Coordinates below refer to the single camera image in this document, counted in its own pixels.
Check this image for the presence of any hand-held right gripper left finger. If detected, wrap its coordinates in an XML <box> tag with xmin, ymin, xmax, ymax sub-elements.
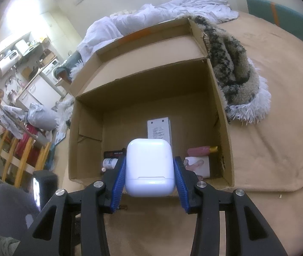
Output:
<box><xmin>17</xmin><ymin>156</ymin><xmax>127</xmax><ymax>256</ymax></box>

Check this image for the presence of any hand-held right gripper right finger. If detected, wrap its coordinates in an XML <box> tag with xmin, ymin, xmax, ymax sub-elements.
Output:
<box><xmin>174</xmin><ymin>156</ymin><xmax>288</xmax><ymax>256</ymax></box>

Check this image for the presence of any white blue label pill bottle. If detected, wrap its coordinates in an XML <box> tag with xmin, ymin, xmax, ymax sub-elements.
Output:
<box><xmin>102</xmin><ymin>158</ymin><xmax>121</xmax><ymax>170</ymax></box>

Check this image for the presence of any white charger adapter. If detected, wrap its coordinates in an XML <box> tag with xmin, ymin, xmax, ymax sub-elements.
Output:
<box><xmin>186</xmin><ymin>155</ymin><xmax>211</xmax><ymax>179</ymax></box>

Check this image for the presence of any white earbuds case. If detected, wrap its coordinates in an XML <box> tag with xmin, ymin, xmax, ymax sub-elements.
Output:
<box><xmin>124</xmin><ymin>138</ymin><xmax>176</xmax><ymax>198</ymax></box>

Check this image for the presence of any pink tube with gold cap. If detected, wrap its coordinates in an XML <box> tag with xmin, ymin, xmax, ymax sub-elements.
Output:
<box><xmin>187</xmin><ymin>146</ymin><xmax>219</xmax><ymax>156</ymax></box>

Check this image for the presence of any white remote control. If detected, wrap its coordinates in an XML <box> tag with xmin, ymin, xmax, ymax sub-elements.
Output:
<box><xmin>146</xmin><ymin>118</ymin><xmax>173</xmax><ymax>146</ymax></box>

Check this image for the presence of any brown cardboard box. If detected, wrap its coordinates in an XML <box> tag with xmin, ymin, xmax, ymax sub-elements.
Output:
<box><xmin>68</xmin><ymin>17</ymin><xmax>235</xmax><ymax>197</ymax></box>

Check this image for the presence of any red bag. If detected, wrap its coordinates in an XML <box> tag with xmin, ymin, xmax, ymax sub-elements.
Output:
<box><xmin>15</xmin><ymin>132</ymin><xmax>40</xmax><ymax>164</ymax></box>

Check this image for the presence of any pale leaflet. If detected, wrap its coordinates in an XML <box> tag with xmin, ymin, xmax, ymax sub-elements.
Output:
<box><xmin>55</xmin><ymin>130</ymin><xmax>68</xmax><ymax>146</ymax></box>

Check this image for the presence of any yellow wooden railing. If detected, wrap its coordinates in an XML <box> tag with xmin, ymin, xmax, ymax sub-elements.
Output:
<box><xmin>0</xmin><ymin>93</ymin><xmax>52</xmax><ymax>190</ymax></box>

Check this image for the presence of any grey stuffed bag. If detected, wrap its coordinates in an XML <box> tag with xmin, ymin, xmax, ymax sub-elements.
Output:
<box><xmin>27</xmin><ymin>102</ymin><xmax>58</xmax><ymax>132</ymax></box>

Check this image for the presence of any white kitchen cabinet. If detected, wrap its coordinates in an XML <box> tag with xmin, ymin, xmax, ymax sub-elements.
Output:
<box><xmin>16</xmin><ymin>76</ymin><xmax>64</xmax><ymax>110</ymax></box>

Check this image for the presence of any white washing machine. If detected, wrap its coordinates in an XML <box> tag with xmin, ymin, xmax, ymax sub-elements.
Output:
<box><xmin>42</xmin><ymin>58</ymin><xmax>64</xmax><ymax>84</ymax></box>

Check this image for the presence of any dark teal chair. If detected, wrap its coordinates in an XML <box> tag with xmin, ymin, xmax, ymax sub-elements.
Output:
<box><xmin>54</xmin><ymin>53</ymin><xmax>83</xmax><ymax>82</ymax></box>

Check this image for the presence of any white water heater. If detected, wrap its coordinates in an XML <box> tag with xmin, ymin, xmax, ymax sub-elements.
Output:
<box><xmin>0</xmin><ymin>56</ymin><xmax>18</xmax><ymax>77</ymax></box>

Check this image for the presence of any shaggy patterned blanket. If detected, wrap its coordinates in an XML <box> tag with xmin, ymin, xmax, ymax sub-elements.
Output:
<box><xmin>55</xmin><ymin>14</ymin><xmax>272</xmax><ymax>125</ymax></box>

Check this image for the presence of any white duvet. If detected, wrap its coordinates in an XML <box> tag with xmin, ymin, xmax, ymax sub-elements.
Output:
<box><xmin>76</xmin><ymin>0</ymin><xmax>239</xmax><ymax>60</ymax></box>

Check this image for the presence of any teal cushion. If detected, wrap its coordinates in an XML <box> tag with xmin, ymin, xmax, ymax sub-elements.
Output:
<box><xmin>246</xmin><ymin>0</ymin><xmax>303</xmax><ymax>57</ymax></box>

